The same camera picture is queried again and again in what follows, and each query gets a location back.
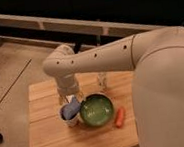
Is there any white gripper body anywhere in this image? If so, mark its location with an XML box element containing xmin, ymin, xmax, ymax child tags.
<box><xmin>55</xmin><ymin>74</ymin><xmax>79</xmax><ymax>96</ymax></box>

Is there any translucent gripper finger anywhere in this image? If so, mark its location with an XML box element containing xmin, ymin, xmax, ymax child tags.
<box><xmin>75</xmin><ymin>91</ymin><xmax>85</xmax><ymax>102</ymax></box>
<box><xmin>58</xmin><ymin>95</ymin><xmax>68</xmax><ymax>106</ymax></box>

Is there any blue cloth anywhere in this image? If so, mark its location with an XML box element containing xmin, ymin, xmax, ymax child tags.
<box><xmin>60</xmin><ymin>96</ymin><xmax>81</xmax><ymax>121</ymax></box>

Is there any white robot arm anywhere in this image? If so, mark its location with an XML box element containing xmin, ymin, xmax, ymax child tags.
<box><xmin>43</xmin><ymin>26</ymin><xmax>184</xmax><ymax>147</ymax></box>

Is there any green ceramic bowl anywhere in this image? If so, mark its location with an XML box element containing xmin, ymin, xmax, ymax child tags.
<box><xmin>79</xmin><ymin>93</ymin><xmax>114</xmax><ymax>127</ymax></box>

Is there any clear glass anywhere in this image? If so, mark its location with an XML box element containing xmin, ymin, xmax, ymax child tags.
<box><xmin>97</xmin><ymin>72</ymin><xmax>107</xmax><ymax>90</ymax></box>

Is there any black table leg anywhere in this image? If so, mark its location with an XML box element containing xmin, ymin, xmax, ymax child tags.
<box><xmin>73</xmin><ymin>42</ymin><xmax>82</xmax><ymax>54</ymax></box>

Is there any wooden board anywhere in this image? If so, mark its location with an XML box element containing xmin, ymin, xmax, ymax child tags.
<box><xmin>28</xmin><ymin>72</ymin><xmax>138</xmax><ymax>147</ymax></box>

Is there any orange carrot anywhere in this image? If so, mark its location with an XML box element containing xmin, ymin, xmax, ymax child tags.
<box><xmin>115</xmin><ymin>107</ymin><xmax>126</xmax><ymax>128</ymax></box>

